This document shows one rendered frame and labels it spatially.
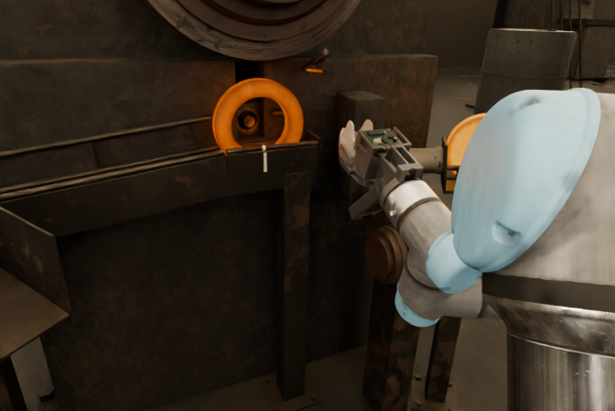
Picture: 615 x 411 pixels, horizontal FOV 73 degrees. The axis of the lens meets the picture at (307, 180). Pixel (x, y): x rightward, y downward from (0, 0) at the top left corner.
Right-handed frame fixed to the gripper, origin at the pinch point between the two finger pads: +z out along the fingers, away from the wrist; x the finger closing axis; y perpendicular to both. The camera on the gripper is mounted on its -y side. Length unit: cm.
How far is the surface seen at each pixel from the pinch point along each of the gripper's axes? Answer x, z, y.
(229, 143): 19.8, 9.8, -6.2
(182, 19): 27.0, 14.9, 15.9
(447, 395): -33, -28, -69
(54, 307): 49, -19, -9
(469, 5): -578, 602, -150
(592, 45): -667, 393, -145
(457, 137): -24.6, -2.6, -1.1
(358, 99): -7.2, 10.4, 1.7
